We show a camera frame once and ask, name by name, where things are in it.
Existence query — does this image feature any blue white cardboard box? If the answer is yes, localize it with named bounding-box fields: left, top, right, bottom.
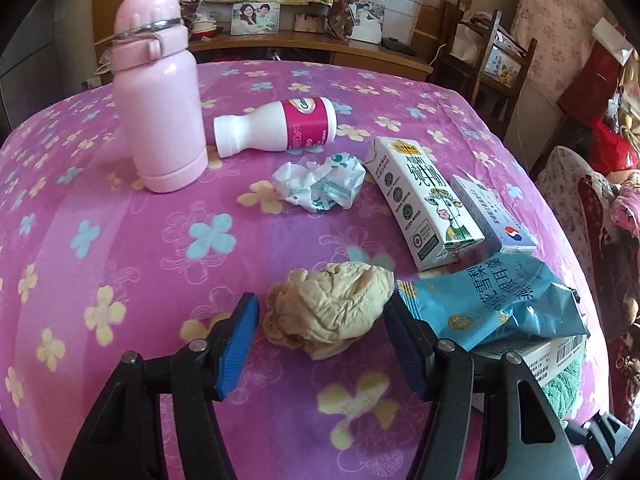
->
left=451, top=170, right=538, bottom=256

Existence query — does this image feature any white bottle magenta label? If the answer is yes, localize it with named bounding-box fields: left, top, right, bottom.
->
left=213, top=96, right=338, bottom=159

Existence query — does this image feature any framed couple photo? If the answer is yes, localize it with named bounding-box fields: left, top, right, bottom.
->
left=231, top=2, right=280, bottom=36

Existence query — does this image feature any white wedding photo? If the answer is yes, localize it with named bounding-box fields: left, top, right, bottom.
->
left=348, top=2, right=387, bottom=41

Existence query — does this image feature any red white bowl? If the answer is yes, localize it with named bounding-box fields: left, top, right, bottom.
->
left=192, top=15, right=221, bottom=38

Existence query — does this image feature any white plastic bag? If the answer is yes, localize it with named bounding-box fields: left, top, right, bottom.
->
left=450, top=25, right=483, bottom=61

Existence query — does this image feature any crumpled white green wrapper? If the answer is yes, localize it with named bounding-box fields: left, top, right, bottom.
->
left=271, top=154, right=367, bottom=212

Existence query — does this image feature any beige tissue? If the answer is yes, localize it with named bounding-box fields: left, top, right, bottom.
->
left=262, top=261, right=396, bottom=361

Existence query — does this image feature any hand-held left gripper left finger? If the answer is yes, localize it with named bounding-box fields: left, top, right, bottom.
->
left=60, top=292, right=261, bottom=480

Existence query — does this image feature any printed box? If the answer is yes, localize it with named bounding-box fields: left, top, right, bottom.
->
left=487, top=45, right=518, bottom=86

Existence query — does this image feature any pink floral tablecloth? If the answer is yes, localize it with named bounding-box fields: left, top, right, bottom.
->
left=0, top=59, right=611, bottom=480

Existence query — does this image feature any red paper bag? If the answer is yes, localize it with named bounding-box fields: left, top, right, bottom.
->
left=557, top=40, right=626, bottom=123

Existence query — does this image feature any floral armchair cover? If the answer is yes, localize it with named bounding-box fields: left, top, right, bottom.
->
left=535, top=146, right=640, bottom=441

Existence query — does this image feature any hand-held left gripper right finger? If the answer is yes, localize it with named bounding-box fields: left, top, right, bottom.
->
left=385, top=292, right=593, bottom=480

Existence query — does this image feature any dark wooden chair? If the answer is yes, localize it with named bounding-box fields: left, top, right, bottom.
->
left=432, top=0, right=538, bottom=121

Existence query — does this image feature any pink floral curtain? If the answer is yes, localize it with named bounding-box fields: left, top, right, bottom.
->
left=510, top=0, right=608, bottom=96

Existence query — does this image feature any red plastic bag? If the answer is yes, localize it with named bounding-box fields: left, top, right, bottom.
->
left=590, top=120, right=640, bottom=176

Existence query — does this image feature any white milk carton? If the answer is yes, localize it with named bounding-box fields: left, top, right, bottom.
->
left=365, top=136, right=486, bottom=272

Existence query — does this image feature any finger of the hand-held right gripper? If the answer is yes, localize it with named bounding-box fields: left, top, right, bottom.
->
left=565, top=410, right=633, bottom=466

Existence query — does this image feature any white barcode box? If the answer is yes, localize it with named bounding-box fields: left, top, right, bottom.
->
left=475, top=334, right=587, bottom=386

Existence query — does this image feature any blue snack bag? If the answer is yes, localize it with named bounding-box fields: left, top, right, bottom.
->
left=396, top=252, right=591, bottom=353

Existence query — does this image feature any pink thermos bottle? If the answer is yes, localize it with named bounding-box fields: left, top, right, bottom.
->
left=111, top=0, right=210, bottom=194

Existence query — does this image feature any small framed photo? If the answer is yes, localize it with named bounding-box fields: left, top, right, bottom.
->
left=294, top=11, right=323, bottom=33

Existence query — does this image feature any wooden cabinet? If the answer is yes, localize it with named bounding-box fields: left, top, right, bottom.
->
left=95, top=30, right=433, bottom=81

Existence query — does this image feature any green fuzzy towel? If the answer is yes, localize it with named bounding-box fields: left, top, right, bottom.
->
left=542, top=355, right=583, bottom=421

